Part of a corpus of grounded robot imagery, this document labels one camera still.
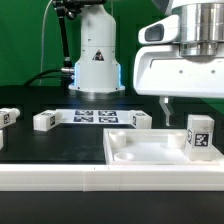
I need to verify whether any tag sheet on table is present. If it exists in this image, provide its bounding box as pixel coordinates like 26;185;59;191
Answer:
59;109;131;125

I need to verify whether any black cable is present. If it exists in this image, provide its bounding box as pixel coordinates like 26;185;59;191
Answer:
22;68;75;87

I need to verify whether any white cable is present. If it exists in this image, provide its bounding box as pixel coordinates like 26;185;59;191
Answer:
39;0;54;87

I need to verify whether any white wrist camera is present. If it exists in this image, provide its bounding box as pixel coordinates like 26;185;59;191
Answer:
138;15;180;45

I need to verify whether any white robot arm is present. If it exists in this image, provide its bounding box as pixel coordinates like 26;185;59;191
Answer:
69;0;224;116

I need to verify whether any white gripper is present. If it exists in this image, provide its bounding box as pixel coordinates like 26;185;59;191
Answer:
133;45;224;126

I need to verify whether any white square table top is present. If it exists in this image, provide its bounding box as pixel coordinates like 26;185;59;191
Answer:
103;129;224;165

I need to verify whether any white obstacle fence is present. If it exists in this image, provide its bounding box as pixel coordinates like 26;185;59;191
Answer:
0;163;224;191

